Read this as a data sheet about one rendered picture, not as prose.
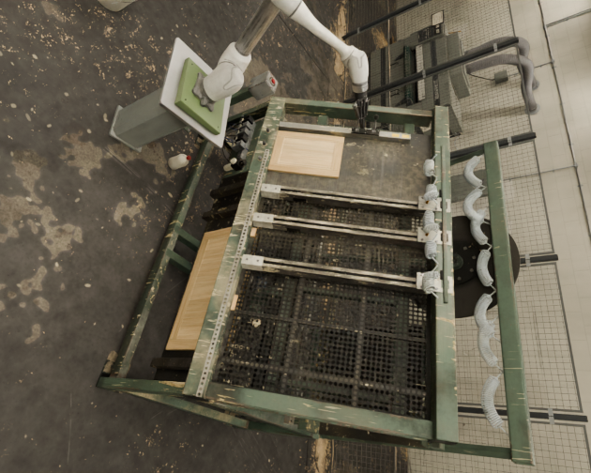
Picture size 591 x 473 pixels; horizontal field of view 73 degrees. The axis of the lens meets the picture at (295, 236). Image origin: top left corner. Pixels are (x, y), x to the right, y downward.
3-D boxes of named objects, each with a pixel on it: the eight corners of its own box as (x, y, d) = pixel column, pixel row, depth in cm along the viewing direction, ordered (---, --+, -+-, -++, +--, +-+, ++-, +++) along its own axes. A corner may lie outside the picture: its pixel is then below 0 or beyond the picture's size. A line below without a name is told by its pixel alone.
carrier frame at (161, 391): (200, 129, 355) (275, 97, 310) (285, 214, 448) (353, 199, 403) (95, 387, 244) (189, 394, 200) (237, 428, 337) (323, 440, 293)
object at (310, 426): (313, 321, 284) (435, 315, 239) (324, 328, 294) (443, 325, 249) (297, 428, 249) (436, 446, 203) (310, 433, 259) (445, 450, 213)
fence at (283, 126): (280, 125, 300) (280, 121, 297) (409, 138, 289) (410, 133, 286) (279, 129, 298) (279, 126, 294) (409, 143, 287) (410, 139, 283)
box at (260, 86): (250, 79, 299) (269, 69, 290) (259, 90, 308) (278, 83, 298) (246, 89, 293) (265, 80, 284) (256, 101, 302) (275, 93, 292)
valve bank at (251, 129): (228, 114, 300) (253, 104, 288) (240, 128, 310) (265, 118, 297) (210, 165, 275) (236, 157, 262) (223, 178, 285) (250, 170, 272)
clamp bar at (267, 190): (264, 187, 270) (260, 163, 250) (445, 208, 256) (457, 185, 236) (261, 199, 265) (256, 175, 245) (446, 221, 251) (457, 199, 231)
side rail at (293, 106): (286, 108, 318) (285, 97, 308) (429, 122, 305) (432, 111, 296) (285, 114, 315) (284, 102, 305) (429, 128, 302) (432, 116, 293)
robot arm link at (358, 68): (371, 82, 225) (366, 73, 235) (369, 53, 215) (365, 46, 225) (351, 85, 226) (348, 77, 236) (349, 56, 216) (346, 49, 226)
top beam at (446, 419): (431, 115, 300) (434, 105, 292) (445, 116, 299) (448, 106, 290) (430, 441, 189) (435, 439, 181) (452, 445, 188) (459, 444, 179)
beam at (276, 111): (271, 107, 319) (270, 96, 310) (286, 108, 318) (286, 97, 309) (187, 398, 208) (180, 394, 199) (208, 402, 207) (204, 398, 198)
